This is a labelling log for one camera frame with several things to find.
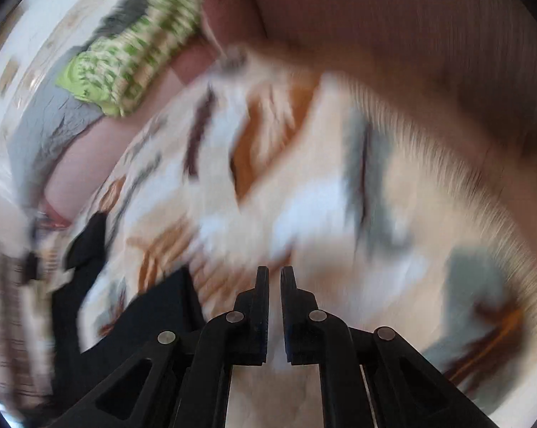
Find leaf pattern fleece blanket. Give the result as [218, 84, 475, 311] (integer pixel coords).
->
[40, 52, 537, 427]

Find green patterned folded cloth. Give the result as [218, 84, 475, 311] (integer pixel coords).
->
[57, 0, 202, 116]

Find black pants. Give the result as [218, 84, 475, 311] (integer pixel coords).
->
[20, 210, 208, 428]

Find dark grey ribbed garment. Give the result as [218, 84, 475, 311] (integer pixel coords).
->
[91, 0, 149, 42]

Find grey quilted pillow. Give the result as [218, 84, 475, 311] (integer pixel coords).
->
[7, 46, 102, 211]

